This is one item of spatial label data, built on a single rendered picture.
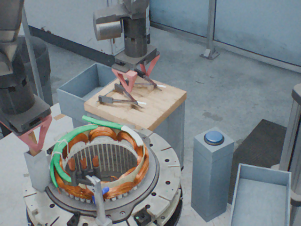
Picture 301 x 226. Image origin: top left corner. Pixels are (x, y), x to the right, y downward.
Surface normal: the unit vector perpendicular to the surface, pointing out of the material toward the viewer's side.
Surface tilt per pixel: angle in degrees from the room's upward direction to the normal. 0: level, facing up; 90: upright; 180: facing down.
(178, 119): 90
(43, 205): 0
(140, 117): 0
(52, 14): 90
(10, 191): 0
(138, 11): 96
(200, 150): 90
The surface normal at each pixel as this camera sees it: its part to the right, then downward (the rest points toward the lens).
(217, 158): 0.55, 0.49
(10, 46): 0.25, 0.90
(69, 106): -0.56, 0.51
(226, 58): -0.03, -0.80
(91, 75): 0.83, 0.32
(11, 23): 0.39, 0.77
